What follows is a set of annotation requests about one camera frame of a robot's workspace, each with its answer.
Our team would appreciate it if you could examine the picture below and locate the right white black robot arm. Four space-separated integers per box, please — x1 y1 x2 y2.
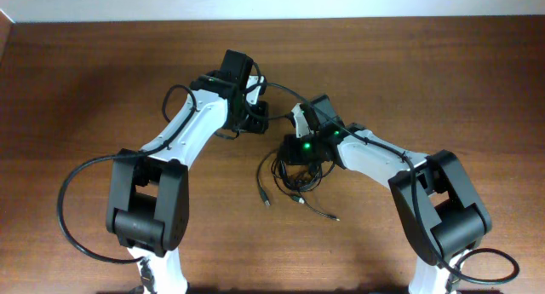
276 95 492 293

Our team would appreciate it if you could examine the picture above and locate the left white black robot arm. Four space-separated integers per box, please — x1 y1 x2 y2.
106 49 267 293

